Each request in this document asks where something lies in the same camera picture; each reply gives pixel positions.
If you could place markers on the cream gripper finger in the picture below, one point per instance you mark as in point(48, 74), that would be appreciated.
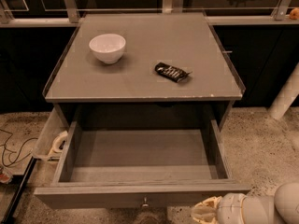
point(205, 212)

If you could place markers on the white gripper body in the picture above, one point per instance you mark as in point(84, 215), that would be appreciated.
point(230, 209)

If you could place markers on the grey top drawer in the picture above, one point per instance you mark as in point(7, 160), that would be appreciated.
point(139, 168)

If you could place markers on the grey drawer cabinet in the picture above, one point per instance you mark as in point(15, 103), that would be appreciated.
point(183, 40)

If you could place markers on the black snack wrapper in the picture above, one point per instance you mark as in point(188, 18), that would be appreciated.
point(170, 72)

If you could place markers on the white tape roll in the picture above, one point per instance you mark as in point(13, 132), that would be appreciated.
point(58, 143)

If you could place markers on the clear plastic bin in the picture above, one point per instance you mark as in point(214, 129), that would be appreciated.
point(52, 128)

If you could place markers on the white ceramic bowl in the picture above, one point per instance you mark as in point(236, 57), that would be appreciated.
point(108, 48)

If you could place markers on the red white object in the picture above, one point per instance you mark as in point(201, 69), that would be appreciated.
point(5, 175)

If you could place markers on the small orange object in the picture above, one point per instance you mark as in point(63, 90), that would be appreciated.
point(294, 14)

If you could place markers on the metal railing frame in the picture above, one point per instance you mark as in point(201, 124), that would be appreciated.
point(237, 13)

